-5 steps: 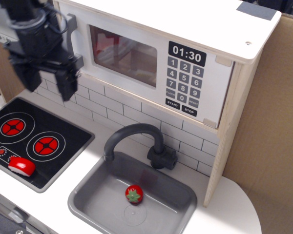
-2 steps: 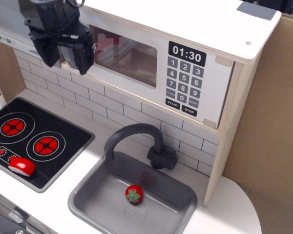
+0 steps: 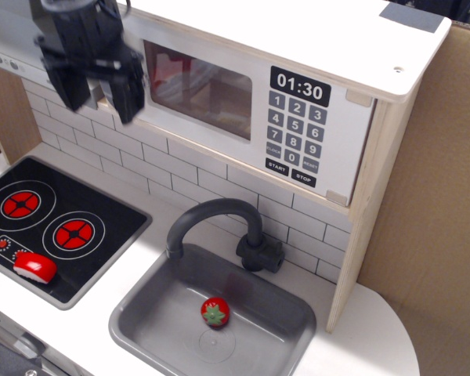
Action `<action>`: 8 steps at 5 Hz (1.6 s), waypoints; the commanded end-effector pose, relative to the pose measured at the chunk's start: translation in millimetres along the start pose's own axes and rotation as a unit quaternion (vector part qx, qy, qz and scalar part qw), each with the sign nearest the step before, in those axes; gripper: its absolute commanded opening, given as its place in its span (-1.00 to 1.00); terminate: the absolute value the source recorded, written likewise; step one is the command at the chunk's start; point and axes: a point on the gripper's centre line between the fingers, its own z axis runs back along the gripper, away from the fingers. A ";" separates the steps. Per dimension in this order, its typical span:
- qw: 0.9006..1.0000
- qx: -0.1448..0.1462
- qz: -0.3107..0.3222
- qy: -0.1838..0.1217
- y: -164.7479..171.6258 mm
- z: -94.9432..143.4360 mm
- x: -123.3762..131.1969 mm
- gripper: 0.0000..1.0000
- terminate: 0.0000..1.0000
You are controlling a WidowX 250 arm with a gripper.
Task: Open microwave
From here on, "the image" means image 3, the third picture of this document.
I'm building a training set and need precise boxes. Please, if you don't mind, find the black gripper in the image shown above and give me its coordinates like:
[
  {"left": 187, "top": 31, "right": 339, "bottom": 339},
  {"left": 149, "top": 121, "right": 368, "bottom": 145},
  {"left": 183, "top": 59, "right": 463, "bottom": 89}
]
[{"left": 34, "top": 35, "right": 145, "bottom": 125}]

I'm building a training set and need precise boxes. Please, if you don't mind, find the white toy microwave door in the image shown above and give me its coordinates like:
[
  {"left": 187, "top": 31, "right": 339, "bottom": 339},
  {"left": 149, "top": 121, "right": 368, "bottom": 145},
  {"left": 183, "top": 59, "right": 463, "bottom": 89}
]
[{"left": 124, "top": 15, "right": 376, "bottom": 206}]

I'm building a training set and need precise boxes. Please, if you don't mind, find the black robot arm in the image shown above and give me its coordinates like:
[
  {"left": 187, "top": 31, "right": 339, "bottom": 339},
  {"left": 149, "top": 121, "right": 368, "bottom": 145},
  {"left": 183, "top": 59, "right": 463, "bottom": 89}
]
[{"left": 34, "top": 1, "right": 145, "bottom": 124}]

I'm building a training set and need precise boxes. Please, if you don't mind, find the white wooden microwave cabinet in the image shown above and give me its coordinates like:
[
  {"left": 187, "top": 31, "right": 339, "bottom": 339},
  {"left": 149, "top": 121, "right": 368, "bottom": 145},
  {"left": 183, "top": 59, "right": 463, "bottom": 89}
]
[{"left": 121, "top": 1, "right": 450, "bottom": 331}]

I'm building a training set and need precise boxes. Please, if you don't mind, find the grey range hood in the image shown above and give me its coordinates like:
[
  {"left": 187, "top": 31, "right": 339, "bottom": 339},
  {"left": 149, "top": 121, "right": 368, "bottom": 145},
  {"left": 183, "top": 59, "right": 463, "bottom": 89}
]
[{"left": 0, "top": 0, "right": 105, "bottom": 110}]

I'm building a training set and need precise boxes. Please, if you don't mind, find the black toy stovetop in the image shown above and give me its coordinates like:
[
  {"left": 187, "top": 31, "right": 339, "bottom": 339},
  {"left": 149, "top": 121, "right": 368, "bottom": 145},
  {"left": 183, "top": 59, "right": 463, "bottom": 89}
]
[{"left": 0, "top": 157, "right": 152, "bottom": 310}]

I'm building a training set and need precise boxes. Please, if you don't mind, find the red white toy sushi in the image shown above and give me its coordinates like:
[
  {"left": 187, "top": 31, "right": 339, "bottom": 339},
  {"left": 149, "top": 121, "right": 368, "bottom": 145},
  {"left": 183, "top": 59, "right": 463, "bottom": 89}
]
[{"left": 13, "top": 251, "right": 57, "bottom": 284}]

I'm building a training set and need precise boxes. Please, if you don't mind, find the dark grey toy faucet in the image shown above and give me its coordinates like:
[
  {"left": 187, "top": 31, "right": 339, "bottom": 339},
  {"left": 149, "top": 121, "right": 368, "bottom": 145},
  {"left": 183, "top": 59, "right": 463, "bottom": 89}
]
[{"left": 165, "top": 197, "right": 286, "bottom": 274}]

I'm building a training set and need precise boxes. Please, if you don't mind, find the red toy strawberry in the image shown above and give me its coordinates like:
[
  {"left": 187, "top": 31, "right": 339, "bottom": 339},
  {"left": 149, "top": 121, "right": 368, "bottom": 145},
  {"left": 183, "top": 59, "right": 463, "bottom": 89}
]
[{"left": 201, "top": 297, "right": 230, "bottom": 327}]

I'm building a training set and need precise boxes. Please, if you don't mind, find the grey plastic sink basin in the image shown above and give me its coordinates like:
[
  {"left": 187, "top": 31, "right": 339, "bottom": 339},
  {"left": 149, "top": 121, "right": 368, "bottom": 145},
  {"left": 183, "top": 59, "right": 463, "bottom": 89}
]
[{"left": 109, "top": 244, "right": 316, "bottom": 375}]

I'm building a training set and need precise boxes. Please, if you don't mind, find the brown cardboard panel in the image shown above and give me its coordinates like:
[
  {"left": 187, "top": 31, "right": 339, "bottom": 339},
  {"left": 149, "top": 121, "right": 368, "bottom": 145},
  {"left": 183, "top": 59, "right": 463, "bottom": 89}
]
[{"left": 359, "top": 23, "right": 470, "bottom": 375}]

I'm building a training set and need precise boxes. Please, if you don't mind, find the grey oven front handle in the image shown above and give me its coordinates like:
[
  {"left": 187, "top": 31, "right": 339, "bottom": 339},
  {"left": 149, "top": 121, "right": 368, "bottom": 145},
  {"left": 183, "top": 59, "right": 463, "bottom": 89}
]
[{"left": 0, "top": 311, "right": 91, "bottom": 376}]

